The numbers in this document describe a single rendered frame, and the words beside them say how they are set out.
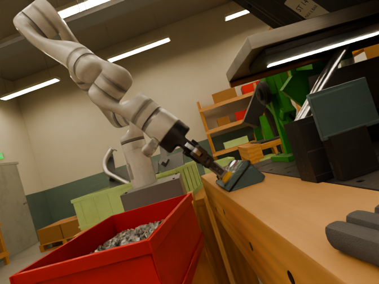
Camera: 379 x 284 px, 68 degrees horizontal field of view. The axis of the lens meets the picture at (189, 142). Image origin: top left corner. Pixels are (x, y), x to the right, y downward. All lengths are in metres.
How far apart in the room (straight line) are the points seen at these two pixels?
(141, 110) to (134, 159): 0.46
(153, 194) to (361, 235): 0.81
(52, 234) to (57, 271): 6.10
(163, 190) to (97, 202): 0.66
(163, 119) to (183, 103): 7.22
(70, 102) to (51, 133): 1.05
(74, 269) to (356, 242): 0.34
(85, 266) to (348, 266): 0.31
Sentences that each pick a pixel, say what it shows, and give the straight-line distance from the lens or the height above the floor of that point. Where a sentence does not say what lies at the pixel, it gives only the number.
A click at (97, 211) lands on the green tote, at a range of 1.58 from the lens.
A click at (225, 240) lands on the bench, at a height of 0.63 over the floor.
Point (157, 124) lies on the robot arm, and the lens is 0.62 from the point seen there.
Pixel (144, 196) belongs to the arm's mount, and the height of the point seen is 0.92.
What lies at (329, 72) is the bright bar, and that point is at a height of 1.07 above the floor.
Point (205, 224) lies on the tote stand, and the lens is 1.38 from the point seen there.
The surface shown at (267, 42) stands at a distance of 0.40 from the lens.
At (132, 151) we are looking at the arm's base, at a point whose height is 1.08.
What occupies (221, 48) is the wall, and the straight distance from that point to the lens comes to 8.10.
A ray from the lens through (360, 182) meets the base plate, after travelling 0.46.
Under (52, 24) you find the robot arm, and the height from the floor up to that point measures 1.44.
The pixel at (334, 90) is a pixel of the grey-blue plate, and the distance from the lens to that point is 0.49.
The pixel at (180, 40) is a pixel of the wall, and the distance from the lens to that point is 8.27.
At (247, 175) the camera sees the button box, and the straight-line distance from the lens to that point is 0.65.
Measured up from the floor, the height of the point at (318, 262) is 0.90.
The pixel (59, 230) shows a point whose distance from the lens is 6.42.
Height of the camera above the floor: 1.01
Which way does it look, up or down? 2 degrees up
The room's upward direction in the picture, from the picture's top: 17 degrees counter-clockwise
